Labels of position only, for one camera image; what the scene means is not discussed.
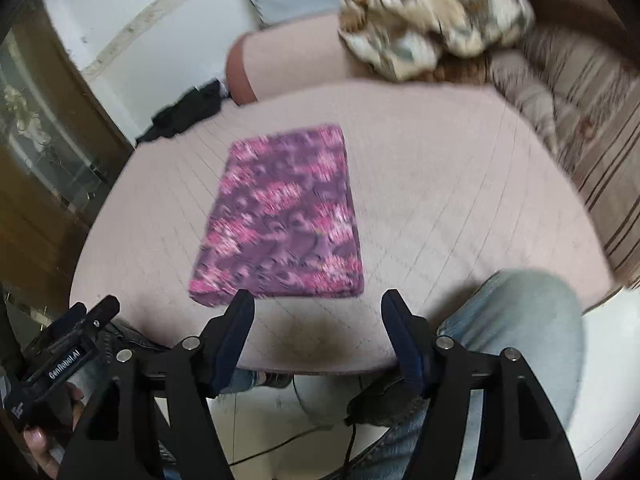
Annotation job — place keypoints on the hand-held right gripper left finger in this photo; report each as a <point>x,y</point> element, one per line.
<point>235,340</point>

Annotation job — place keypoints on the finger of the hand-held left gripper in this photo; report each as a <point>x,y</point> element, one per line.
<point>76,311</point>
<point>104,309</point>

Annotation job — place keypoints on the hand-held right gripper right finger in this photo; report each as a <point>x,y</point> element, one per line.
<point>400,342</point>

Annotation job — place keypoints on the purple floral garment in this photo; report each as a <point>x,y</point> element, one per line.
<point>285,220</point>

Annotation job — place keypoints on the person's left hand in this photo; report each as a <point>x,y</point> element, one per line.
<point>42,452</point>

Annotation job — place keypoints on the dark shoe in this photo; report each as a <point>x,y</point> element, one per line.
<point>276,380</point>
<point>380,402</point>

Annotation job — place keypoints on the person's right leg in jeans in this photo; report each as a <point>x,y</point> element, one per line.
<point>515,325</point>

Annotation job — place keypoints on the pink quilted bed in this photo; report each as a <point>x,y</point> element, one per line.
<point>450,210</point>

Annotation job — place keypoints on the wooden glass-door cabinet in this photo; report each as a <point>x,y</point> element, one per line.
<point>45,160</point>

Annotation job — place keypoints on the black cloth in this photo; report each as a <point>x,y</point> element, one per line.
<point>185,110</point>

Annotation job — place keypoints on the beige striped blanket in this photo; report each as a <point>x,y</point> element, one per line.
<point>585,125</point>

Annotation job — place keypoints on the pink bolster pillow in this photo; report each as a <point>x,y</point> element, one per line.
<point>290,55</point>

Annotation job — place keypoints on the beige patterned cloth pile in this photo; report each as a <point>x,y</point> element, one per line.
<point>430,20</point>

